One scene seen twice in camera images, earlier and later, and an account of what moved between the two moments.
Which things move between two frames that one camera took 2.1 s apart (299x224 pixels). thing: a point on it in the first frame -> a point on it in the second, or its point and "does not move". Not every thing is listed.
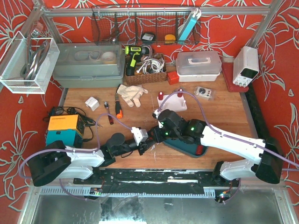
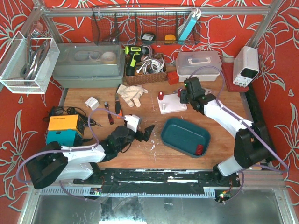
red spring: (180, 94) does not move
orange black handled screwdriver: (118, 111) does not move
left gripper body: (142, 147) -> (139, 134)
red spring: (160, 95) does not move
